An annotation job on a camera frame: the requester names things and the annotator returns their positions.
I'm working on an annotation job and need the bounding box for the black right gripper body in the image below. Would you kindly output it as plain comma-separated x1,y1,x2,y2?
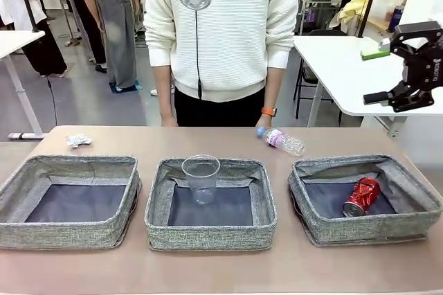
404,48,443,92

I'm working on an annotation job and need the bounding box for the crushed red soda can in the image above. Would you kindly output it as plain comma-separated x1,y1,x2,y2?
342,177,381,217

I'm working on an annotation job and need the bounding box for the white paper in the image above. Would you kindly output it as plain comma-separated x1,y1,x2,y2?
65,133,93,149

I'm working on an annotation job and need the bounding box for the clear plastic cup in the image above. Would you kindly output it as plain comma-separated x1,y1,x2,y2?
181,154,222,206

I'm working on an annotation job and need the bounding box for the person's right forearm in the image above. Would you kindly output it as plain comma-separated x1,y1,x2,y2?
151,64,174,116

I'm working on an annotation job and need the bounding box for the person's left forearm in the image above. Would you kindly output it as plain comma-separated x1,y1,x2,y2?
264,66,289,111

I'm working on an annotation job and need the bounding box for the person's left hand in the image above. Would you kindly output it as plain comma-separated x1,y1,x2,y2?
255,116,277,129

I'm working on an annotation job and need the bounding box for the person's right hand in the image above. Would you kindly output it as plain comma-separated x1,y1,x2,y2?
161,111,179,127

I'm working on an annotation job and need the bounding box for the dark blue bottle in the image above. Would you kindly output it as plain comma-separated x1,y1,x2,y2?
390,3,405,33

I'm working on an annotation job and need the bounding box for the yellow cloth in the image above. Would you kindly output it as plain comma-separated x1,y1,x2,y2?
338,0,404,31

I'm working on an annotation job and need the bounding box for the large white table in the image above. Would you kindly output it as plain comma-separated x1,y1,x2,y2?
293,34,443,136

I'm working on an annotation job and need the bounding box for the person in white sweater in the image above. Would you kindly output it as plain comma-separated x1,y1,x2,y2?
143,0,300,127

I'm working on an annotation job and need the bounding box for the person in grey trousers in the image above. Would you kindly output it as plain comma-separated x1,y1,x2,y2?
88,0,139,91

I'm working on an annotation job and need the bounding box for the black folding chair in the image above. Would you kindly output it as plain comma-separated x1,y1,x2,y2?
293,28,347,128

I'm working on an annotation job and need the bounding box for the person in black trousers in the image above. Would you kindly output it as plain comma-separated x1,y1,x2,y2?
62,0,108,73

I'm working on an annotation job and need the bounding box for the blue floor mat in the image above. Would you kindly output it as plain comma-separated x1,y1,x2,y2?
109,80,143,94

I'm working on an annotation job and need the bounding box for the crushed clear plastic bottle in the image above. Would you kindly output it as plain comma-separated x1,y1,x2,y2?
255,127,306,157

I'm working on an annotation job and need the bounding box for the grey fabric basket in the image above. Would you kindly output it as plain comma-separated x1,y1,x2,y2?
144,157,278,253
0,154,143,251
287,154,443,248

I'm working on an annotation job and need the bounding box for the person in plaid shirt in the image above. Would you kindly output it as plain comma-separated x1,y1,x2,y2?
0,0,69,78

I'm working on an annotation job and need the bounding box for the white desk with grey leg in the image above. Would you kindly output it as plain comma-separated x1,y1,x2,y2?
0,30,46,141

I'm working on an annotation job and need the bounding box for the black hanging cable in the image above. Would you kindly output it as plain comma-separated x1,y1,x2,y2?
195,9,204,100

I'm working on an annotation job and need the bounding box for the black floor cable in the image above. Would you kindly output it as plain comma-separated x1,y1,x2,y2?
46,75,59,126

